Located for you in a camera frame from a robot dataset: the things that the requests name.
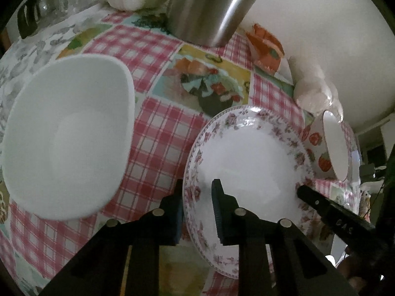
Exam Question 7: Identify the floral rimmed white plate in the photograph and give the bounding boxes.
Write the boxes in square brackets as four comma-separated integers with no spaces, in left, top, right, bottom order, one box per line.
[183,105,316,279]

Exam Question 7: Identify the white bowl with vegetable print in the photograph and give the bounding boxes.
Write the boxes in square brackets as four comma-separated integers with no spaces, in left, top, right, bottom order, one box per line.
[302,110,350,182]

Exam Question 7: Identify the white square bowl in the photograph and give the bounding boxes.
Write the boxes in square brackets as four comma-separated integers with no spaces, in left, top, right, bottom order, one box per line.
[2,54,135,221]

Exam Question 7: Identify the white buns in plastic bag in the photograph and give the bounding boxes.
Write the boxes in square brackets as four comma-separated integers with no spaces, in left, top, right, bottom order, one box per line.
[288,56,344,122]

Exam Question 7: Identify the checkered patchwork tablecloth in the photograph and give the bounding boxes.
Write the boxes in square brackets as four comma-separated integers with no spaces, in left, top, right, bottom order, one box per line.
[0,5,365,296]

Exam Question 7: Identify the orange printed napkin pack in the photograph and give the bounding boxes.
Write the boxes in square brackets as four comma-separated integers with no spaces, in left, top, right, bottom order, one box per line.
[246,23,285,75]

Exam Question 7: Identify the stainless steel thermos jug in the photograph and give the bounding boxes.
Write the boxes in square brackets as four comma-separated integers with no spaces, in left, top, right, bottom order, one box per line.
[167,0,256,47]

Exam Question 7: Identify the glass jars with black tray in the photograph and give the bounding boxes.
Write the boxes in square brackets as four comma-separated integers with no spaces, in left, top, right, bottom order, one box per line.
[17,0,104,39]

